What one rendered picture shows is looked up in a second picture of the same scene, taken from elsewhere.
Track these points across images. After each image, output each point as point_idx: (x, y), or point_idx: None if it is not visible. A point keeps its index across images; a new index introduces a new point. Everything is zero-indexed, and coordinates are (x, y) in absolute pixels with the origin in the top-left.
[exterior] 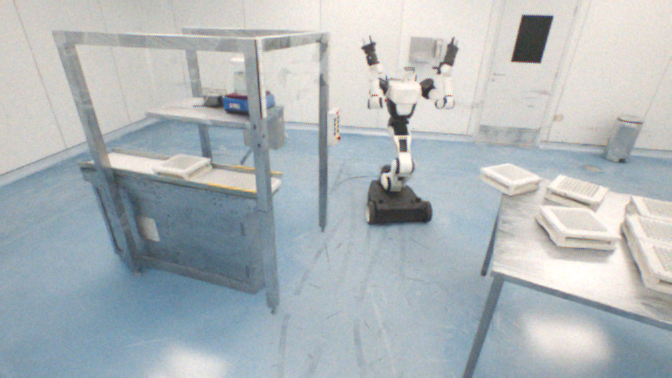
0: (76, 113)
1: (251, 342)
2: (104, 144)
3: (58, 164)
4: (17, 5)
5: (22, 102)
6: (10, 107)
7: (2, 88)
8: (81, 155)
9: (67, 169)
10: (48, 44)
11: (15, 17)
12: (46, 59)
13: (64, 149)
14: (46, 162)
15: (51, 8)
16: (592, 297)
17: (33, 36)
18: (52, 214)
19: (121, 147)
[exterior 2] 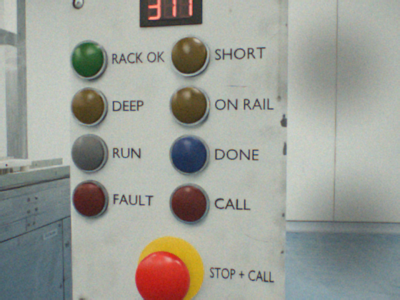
0: (366, 181)
1: None
2: (17, 124)
3: (308, 233)
4: (338, 50)
5: (302, 151)
6: (287, 154)
7: (287, 133)
8: (342, 234)
9: (300, 239)
10: (361, 92)
11: (331, 62)
12: (351, 109)
13: (330, 220)
14: (301, 226)
15: (381, 51)
16: None
17: (345, 83)
18: None
19: (396, 243)
